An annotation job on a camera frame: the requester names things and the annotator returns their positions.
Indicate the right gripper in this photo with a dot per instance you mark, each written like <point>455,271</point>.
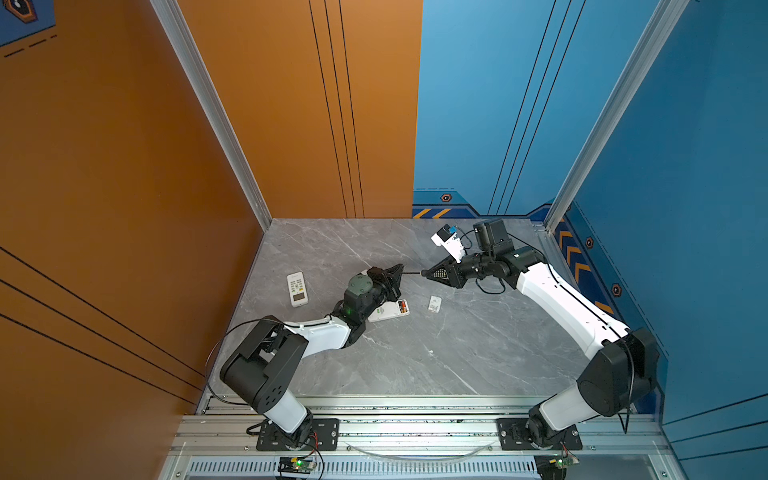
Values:
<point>451,267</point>

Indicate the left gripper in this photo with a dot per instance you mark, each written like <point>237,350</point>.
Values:
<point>393,277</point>

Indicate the black yellow screwdriver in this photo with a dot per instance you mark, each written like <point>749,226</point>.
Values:
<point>420,273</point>

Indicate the white TCL remote control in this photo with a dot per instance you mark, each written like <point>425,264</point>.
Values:
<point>390,310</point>

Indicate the white battery cover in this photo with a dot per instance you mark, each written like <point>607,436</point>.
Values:
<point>434,304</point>

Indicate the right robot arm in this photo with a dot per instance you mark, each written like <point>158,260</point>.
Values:
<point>622,362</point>

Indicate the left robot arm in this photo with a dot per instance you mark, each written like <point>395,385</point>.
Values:
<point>262,366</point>

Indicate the left green circuit board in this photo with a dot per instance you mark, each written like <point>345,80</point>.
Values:
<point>298,468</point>

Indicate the green circuit board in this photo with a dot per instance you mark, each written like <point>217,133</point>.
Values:
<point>298,468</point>
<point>554,467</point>

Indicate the right green circuit board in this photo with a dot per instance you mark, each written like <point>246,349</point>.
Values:
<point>554,467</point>

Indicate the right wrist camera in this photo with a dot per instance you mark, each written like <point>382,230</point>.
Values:
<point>448,238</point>

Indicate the aluminium rail frame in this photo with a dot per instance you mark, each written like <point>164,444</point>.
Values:
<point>417,437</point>

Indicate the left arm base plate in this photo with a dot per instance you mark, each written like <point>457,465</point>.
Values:
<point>320,433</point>

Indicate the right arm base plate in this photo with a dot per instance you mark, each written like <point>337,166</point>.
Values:
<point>530,434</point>

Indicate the right aluminium corner post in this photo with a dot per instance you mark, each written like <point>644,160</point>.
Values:
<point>652,40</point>

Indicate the aluminium corner post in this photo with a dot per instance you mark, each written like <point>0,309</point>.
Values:
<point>176,29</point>
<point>652,40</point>

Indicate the left aluminium corner post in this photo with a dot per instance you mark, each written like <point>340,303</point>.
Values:
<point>176,29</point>

